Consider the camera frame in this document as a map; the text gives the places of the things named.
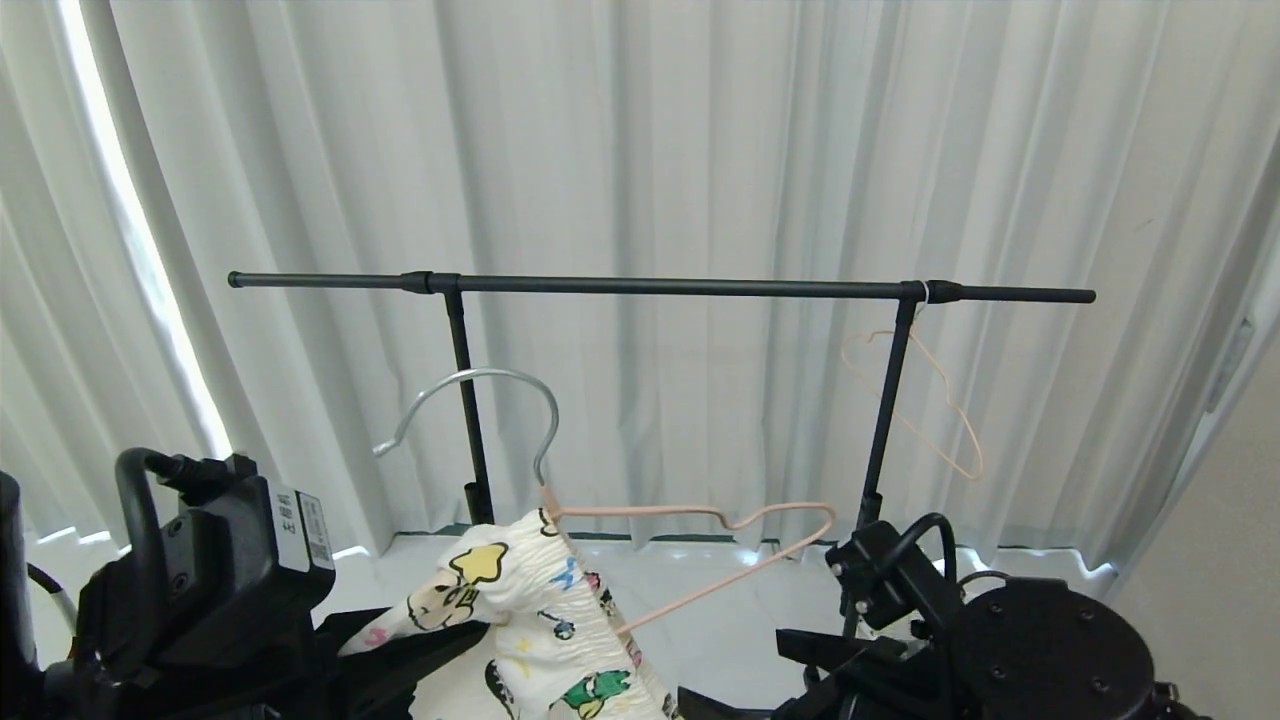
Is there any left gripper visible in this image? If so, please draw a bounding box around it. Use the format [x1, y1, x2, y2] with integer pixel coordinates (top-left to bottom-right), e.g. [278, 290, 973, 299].
[60, 606, 493, 720]

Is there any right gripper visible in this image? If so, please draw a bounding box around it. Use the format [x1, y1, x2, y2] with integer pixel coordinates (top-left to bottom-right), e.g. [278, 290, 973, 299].
[678, 628, 957, 720]

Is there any cream printed shirt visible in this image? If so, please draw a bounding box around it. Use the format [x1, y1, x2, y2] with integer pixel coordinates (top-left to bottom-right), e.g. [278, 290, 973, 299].
[338, 507, 683, 720]

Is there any pink clothes hanger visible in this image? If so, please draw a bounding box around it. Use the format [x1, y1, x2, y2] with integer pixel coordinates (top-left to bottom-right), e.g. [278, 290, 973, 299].
[372, 367, 839, 641]
[840, 300, 987, 483]

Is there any black clothes rack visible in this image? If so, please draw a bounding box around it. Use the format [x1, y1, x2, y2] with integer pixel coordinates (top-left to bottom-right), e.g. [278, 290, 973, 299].
[227, 270, 1097, 641]

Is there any white curtain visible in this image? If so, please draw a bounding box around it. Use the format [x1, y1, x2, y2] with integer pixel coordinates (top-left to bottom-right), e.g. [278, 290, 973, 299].
[0, 0, 1280, 601]

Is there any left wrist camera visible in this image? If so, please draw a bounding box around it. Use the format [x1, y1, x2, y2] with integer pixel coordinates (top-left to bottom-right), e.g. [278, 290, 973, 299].
[78, 452, 337, 669]

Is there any black cable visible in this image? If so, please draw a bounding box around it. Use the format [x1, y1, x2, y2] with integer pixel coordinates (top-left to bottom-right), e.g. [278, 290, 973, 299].
[112, 446, 237, 691]
[880, 511, 961, 603]

